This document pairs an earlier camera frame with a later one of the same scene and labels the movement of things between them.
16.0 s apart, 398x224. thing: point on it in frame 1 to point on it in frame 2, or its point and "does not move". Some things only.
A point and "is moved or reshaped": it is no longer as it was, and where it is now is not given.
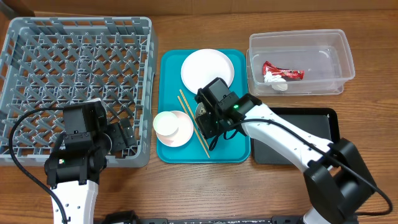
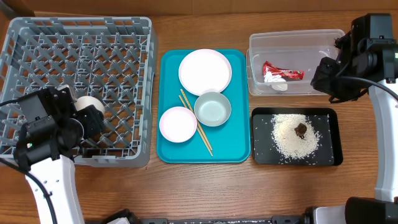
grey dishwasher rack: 48,62 does not move
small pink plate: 183,135 is moved or reshaped
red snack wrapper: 287,74 does not move
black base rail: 127,217 does not move
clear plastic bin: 324,55 does not move
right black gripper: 202,116 to 323,79
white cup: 165,123 is moved or reshaped
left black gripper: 120,142 to 93,119
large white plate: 201,66 does not move
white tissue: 277,81 does not move
